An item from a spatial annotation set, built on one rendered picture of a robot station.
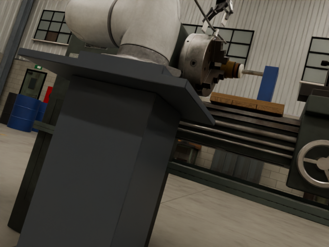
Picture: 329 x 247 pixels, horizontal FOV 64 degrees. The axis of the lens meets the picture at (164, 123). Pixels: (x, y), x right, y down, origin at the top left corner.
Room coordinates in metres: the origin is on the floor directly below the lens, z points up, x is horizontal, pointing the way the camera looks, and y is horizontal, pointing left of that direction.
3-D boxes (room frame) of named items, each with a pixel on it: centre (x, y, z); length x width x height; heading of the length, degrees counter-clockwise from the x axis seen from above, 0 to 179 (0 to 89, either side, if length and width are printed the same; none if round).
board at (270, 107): (1.25, -0.37, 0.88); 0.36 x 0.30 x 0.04; 156
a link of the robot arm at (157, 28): (0.78, 0.12, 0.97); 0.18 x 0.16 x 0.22; 67
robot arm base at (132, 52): (0.77, 0.10, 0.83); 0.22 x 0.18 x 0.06; 70
